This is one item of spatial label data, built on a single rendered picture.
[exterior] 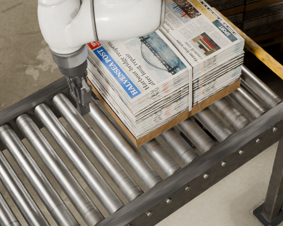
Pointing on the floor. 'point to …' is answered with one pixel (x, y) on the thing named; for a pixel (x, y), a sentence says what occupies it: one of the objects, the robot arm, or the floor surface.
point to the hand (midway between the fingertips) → (83, 105)
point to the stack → (261, 23)
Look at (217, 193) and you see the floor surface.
